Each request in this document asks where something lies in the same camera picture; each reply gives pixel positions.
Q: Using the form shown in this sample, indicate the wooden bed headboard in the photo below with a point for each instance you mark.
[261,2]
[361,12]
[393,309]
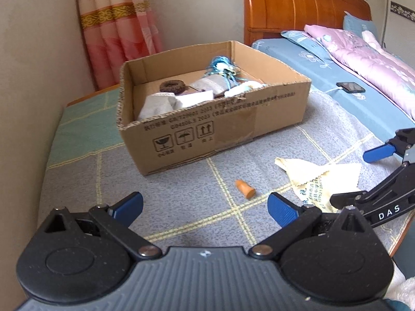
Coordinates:
[266,19]

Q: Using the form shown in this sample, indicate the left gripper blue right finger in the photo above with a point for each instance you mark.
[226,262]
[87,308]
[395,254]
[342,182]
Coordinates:
[296,222]

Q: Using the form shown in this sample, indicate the cream hair scrunchie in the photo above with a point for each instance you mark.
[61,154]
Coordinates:
[243,88]

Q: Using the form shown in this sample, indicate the white cloth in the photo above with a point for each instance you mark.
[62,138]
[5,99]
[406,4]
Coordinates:
[193,99]

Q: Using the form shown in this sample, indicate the floral pouch with teal cord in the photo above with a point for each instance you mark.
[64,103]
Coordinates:
[223,66]

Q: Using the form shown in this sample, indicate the grey lace sachet pillow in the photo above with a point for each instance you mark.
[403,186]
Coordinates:
[215,83]

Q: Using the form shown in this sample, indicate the orange finger cot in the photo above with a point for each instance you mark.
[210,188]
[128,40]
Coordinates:
[245,189]

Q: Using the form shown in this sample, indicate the black smartphone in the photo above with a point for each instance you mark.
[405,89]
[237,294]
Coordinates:
[351,87]

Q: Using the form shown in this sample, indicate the pink patterned curtain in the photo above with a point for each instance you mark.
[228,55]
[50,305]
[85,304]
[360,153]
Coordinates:
[114,32]

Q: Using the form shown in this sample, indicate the blue floral bed sheet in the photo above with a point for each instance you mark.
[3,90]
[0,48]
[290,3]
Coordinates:
[298,50]

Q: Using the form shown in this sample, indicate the pink floral quilt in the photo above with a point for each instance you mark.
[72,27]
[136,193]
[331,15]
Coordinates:
[364,56]

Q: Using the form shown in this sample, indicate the brown hair scrunchie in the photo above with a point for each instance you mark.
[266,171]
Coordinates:
[173,86]

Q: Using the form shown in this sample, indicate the blue pillow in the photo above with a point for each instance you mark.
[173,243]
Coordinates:
[357,25]

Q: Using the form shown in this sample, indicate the open cardboard box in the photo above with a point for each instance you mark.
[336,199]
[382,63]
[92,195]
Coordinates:
[182,136]

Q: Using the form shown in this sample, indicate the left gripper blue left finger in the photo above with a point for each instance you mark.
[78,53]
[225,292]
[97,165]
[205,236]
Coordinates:
[114,221]

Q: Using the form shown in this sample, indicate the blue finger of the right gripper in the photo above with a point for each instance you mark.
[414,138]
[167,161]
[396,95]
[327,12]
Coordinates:
[353,199]
[379,153]

